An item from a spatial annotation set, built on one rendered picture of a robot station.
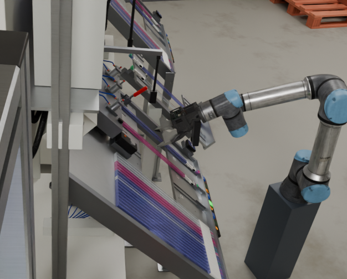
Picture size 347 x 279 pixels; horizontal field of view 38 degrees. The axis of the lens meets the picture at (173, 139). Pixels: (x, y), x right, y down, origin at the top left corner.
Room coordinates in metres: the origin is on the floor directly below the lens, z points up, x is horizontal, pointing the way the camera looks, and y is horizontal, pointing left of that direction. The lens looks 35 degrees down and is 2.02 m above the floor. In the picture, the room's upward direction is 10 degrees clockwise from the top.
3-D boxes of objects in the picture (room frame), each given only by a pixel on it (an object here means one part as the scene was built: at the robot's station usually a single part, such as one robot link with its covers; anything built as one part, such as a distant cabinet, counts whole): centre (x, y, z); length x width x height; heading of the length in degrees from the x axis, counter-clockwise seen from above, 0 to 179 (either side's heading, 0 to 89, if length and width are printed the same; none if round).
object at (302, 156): (1.83, -0.61, 0.72); 0.13 x 0.12 x 0.14; 7
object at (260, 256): (1.84, -0.61, 0.28); 0.18 x 0.18 x 0.55; 32
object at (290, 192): (1.84, -0.61, 0.60); 0.15 x 0.15 x 0.10
